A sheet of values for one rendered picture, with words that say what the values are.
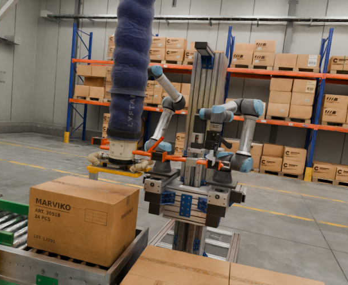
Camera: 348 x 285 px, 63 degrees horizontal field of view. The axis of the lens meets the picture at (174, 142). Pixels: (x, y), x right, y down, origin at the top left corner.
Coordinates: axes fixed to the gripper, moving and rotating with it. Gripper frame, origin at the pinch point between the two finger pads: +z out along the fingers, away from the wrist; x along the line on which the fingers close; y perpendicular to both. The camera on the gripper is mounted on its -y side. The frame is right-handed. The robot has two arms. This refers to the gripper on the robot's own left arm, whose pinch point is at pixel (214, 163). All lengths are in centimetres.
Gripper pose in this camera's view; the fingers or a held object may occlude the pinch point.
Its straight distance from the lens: 176.4
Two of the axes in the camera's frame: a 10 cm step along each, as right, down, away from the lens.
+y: -9.7, -1.4, 2.1
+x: -2.2, 0.8, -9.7
